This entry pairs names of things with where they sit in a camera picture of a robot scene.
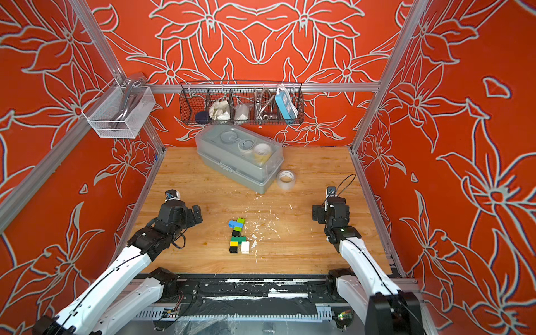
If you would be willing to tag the dark round object in basket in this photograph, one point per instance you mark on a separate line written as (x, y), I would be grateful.
(203, 118)

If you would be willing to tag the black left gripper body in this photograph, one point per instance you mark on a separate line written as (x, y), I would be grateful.
(188, 220)

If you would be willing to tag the aluminium frame post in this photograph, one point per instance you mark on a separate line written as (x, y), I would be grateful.
(88, 20)
(406, 33)

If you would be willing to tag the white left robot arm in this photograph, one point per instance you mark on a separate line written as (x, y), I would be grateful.
(100, 309)

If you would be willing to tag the aluminium frame post left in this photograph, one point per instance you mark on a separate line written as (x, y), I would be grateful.
(88, 20)

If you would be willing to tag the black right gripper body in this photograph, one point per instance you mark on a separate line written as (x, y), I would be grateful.
(329, 222)

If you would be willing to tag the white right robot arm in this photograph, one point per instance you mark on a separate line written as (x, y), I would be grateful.
(381, 305)

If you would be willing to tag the yellow tape roll in box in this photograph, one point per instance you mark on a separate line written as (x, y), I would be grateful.
(261, 153)

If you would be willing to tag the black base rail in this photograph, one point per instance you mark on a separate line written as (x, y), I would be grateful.
(253, 294)

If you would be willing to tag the clear tape roll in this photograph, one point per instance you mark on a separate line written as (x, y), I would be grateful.
(286, 180)

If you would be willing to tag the black wire basket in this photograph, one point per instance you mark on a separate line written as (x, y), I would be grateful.
(246, 102)

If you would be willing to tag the white crumpled cloth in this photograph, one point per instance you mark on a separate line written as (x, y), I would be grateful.
(220, 111)

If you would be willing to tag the white cup in basket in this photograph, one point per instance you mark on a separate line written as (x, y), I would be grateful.
(242, 113)

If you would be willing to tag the grey plastic storage box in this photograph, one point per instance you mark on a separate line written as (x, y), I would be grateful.
(228, 149)

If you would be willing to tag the aluminium frame post right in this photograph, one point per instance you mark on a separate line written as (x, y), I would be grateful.
(406, 33)

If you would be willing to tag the white lego brick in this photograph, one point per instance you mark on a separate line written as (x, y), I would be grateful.
(245, 247)

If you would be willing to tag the clear acrylic wall bin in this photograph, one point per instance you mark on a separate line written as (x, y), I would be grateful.
(122, 110)

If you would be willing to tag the dark green lego brick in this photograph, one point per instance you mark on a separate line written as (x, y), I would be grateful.
(238, 239)

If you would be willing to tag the white slotted cable duct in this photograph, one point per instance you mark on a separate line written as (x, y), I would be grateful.
(164, 314)

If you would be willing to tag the metal tongs in basket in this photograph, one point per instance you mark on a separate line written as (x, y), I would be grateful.
(265, 105)

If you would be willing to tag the aluminium rear crossbar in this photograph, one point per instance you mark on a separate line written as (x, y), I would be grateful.
(306, 87)

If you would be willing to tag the blue long lego brick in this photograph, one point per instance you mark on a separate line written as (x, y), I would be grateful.
(234, 224)

